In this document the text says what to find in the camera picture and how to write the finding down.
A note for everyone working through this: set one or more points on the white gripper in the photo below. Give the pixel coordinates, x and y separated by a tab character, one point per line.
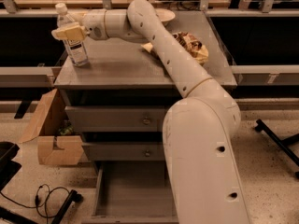
93	24

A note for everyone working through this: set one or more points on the brown chip bag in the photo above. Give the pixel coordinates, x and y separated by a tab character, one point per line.
193	46

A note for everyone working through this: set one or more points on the grey drawer cabinet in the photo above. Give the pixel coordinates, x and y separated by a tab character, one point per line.
119	73

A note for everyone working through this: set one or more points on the black stand leg right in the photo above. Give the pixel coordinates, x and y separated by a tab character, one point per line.
283	144

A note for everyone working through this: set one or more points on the clear plastic water bottle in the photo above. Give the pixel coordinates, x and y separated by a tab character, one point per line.
75	49

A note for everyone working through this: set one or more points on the bottom grey drawer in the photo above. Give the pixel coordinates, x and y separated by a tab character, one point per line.
133	192

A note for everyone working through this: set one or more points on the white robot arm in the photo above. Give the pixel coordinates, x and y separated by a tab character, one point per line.
197	129

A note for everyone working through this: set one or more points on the black chair base leg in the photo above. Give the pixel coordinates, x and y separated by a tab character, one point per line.
73	197

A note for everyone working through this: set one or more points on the white bowl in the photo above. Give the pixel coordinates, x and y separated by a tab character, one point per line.
165	15

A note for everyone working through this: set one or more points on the cardboard box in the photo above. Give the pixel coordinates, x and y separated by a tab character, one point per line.
44	125

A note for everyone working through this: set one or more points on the green item in box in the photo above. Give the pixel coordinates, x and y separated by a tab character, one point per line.
65	131

